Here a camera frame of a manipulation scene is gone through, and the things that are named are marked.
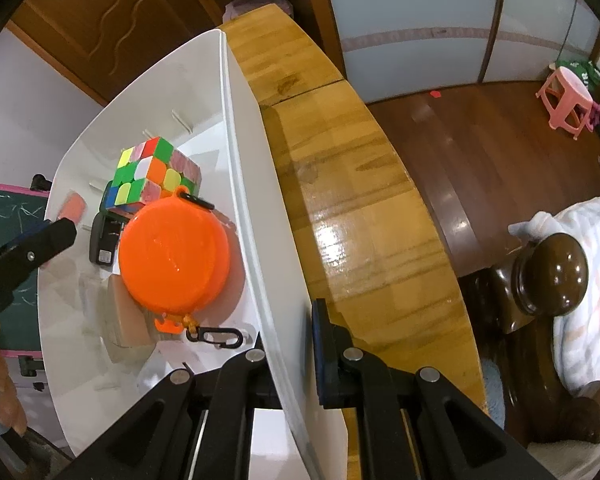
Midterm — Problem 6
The person's hand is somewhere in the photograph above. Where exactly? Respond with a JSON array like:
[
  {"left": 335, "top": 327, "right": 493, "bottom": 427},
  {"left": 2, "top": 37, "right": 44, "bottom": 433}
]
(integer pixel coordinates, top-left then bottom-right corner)
[{"left": 0, "top": 353, "right": 28, "bottom": 437}]

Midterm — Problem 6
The multicolour rubik's cube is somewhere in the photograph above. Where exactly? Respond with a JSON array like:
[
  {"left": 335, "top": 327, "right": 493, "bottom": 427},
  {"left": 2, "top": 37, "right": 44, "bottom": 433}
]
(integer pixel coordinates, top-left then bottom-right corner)
[{"left": 99, "top": 136, "right": 201, "bottom": 219}]

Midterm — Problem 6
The green bag on floor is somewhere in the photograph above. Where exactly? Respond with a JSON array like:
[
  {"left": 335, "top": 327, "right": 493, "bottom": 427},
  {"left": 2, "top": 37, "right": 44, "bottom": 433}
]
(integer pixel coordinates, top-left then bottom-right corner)
[{"left": 556, "top": 60, "right": 600, "bottom": 92}]

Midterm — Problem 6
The white checked bed blanket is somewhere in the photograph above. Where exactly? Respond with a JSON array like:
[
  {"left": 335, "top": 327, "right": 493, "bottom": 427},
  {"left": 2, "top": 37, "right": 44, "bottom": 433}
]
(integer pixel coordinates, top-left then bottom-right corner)
[{"left": 507, "top": 194, "right": 600, "bottom": 401}]

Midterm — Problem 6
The green chalkboard with pink frame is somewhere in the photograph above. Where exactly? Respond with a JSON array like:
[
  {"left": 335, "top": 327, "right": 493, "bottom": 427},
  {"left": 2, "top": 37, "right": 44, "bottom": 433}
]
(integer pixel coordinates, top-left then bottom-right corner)
[{"left": 0, "top": 184, "right": 48, "bottom": 359}]

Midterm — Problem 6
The round orange plastic case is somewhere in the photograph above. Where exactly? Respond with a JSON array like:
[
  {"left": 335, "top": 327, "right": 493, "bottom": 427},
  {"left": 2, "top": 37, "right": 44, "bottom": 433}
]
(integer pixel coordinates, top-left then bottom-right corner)
[{"left": 118, "top": 186, "right": 230, "bottom": 335}]

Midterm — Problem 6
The beige angular plastic block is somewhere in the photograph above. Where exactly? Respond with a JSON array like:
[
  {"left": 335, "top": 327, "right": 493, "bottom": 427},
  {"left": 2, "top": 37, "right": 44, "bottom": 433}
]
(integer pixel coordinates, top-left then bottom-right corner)
[{"left": 98, "top": 274, "right": 159, "bottom": 349}]

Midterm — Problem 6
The folded pink cloth on shelf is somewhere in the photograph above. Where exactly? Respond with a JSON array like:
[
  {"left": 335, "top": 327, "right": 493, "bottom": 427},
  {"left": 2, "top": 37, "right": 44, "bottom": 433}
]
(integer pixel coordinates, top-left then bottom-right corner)
[{"left": 222, "top": 0, "right": 294, "bottom": 23}]

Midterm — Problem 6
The black plug charger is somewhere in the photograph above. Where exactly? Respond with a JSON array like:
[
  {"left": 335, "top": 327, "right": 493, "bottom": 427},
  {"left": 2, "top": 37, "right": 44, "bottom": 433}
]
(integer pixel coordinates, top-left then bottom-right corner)
[{"left": 88, "top": 211, "right": 128, "bottom": 268}]

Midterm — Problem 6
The black carabiner clip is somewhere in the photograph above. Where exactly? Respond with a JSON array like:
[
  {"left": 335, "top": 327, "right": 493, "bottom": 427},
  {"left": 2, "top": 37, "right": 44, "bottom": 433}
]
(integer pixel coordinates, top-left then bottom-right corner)
[{"left": 185, "top": 326, "right": 244, "bottom": 350}]

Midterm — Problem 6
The pink correction tape dispenser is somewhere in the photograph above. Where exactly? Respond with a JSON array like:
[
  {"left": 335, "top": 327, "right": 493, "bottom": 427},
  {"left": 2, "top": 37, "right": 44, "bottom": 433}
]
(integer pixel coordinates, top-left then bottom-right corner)
[{"left": 57, "top": 192, "right": 86, "bottom": 224}]

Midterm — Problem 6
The pink plastic stool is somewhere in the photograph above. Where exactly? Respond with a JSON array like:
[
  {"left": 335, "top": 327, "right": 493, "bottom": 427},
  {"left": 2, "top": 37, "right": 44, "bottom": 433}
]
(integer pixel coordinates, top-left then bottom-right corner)
[{"left": 535, "top": 66, "right": 600, "bottom": 140}]

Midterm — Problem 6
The wooden bed post knob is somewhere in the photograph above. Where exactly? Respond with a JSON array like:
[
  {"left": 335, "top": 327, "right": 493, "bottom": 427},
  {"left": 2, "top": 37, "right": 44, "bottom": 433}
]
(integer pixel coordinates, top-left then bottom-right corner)
[{"left": 513, "top": 233, "right": 588, "bottom": 316}]

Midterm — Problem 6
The dark wooden door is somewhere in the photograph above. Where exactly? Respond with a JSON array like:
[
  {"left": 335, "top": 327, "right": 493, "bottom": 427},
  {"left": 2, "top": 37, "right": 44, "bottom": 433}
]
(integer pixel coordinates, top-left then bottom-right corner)
[{"left": 7, "top": 0, "right": 214, "bottom": 104}]

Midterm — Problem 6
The white plastic storage bin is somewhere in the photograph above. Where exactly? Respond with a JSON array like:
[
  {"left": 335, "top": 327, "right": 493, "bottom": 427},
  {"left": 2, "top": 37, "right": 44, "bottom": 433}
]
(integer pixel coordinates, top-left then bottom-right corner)
[{"left": 38, "top": 29, "right": 348, "bottom": 479}]

